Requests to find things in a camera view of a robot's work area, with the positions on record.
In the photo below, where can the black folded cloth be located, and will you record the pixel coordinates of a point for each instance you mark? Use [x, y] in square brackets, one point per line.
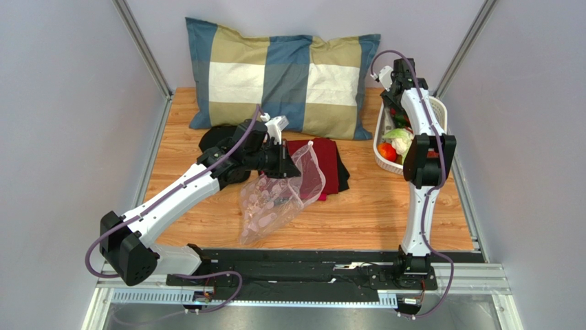
[343, 174]

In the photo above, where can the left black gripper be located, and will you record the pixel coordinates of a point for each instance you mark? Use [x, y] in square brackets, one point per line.
[285, 167]

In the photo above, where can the white plastic basket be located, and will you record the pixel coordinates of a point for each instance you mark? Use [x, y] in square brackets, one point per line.
[384, 124]

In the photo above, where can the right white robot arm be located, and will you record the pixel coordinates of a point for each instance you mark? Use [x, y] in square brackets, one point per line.
[426, 167]

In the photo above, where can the blue beige checked pillow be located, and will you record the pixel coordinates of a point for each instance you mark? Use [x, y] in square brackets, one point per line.
[318, 85]

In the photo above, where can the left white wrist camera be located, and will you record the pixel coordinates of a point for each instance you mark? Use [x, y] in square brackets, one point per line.
[275, 127]

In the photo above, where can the clear zip top bag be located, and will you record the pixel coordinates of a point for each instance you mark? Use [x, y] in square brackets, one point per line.
[268, 204]

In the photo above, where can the toy cauliflower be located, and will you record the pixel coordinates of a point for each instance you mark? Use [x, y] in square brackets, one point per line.
[400, 139]

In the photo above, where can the black cap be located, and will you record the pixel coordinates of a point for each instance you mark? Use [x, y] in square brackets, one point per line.
[217, 135]

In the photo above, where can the dark red folded cloth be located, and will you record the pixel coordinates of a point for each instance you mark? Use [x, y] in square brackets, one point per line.
[322, 164]

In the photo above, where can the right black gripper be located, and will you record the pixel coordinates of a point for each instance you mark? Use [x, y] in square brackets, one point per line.
[389, 112]

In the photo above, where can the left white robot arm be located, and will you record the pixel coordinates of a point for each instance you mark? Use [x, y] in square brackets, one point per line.
[128, 241]

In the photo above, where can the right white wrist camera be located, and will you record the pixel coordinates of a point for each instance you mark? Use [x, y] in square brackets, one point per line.
[385, 77]

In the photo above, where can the green toy avocado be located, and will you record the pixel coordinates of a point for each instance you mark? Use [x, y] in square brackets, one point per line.
[400, 120]

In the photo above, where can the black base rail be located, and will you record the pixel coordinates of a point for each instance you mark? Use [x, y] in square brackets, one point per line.
[301, 276]

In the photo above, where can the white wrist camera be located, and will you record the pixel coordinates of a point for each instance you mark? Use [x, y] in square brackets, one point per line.
[275, 127]
[385, 77]

